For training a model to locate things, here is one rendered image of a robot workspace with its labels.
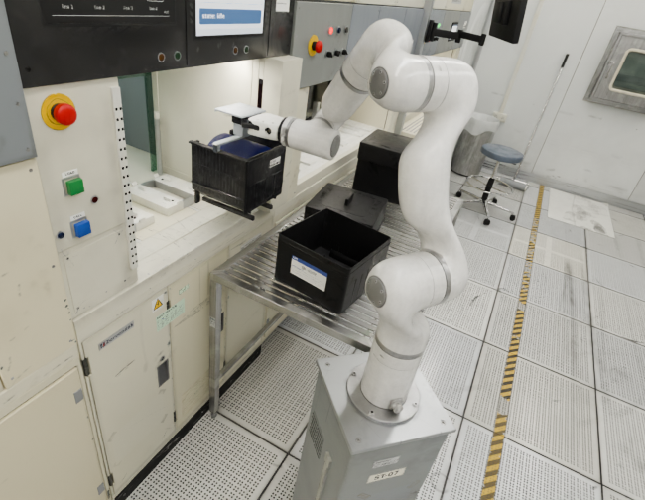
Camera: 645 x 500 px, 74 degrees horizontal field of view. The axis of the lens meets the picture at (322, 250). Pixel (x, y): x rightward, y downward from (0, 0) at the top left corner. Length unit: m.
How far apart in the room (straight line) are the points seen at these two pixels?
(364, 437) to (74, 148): 0.88
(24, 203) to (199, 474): 1.24
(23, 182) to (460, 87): 0.82
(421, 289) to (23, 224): 0.77
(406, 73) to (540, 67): 4.57
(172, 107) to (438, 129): 1.14
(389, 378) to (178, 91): 1.23
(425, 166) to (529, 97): 4.56
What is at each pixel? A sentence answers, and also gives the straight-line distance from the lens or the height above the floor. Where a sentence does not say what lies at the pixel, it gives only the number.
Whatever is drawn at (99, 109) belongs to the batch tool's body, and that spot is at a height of 1.34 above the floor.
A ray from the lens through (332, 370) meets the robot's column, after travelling 1.19.
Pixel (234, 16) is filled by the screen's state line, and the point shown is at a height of 1.51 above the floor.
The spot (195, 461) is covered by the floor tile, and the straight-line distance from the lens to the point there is 1.91.
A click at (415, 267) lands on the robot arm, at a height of 1.18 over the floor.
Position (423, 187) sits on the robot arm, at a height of 1.33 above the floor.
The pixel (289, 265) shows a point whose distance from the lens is 1.39.
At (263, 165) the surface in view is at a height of 1.13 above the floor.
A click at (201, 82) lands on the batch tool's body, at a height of 1.27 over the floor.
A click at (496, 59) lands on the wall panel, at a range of 5.36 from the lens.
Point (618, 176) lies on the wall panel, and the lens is 5.57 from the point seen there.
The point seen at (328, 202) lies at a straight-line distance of 1.77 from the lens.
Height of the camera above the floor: 1.63
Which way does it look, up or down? 32 degrees down
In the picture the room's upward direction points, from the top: 10 degrees clockwise
